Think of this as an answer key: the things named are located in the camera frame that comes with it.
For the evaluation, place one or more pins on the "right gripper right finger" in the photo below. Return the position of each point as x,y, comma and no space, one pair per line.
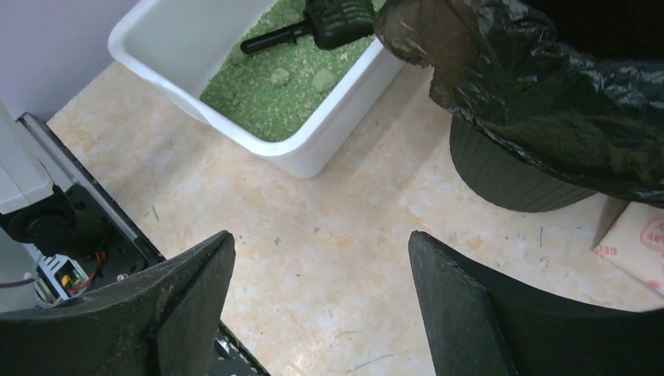
479,321

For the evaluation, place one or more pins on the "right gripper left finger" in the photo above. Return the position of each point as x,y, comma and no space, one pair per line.
160,321

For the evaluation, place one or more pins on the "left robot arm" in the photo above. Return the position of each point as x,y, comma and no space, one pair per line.
29,279

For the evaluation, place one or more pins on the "black trash bin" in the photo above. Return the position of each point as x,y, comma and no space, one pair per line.
504,180

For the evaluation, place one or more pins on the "black litter scoop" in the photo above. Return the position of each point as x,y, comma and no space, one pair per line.
332,24

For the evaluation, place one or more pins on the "black garbage bag liner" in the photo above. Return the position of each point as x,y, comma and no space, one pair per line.
571,88

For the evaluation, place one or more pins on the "white plastic litter box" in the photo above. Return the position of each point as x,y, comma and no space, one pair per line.
190,51

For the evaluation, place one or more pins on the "pink floral cloth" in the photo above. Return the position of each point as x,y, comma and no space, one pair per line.
634,244

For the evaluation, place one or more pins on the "green litter clump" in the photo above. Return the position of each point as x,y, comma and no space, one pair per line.
324,80
280,77

